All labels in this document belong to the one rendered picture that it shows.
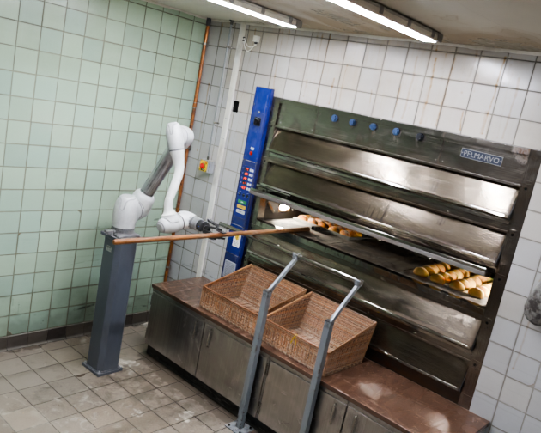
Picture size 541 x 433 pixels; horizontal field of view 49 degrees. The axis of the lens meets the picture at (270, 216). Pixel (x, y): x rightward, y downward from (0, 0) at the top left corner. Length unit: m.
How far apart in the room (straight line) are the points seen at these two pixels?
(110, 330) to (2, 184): 1.21
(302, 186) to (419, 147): 0.91
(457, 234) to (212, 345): 1.77
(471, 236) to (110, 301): 2.37
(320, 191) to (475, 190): 1.08
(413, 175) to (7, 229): 2.69
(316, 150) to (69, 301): 2.20
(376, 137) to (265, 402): 1.82
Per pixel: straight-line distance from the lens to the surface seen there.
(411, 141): 3.75
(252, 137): 4.46
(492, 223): 3.52
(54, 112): 4.30
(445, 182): 3.63
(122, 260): 4.11
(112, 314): 4.23
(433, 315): 3.73
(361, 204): 3.90
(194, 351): 4.28
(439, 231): 3.64
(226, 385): 4.11
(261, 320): 3.70
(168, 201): 3.87
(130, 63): 4.57
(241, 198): 4.51
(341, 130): 4.02
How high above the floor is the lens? 2.12
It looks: 12 degrees down
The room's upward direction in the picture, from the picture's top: 11 degrees clockwise
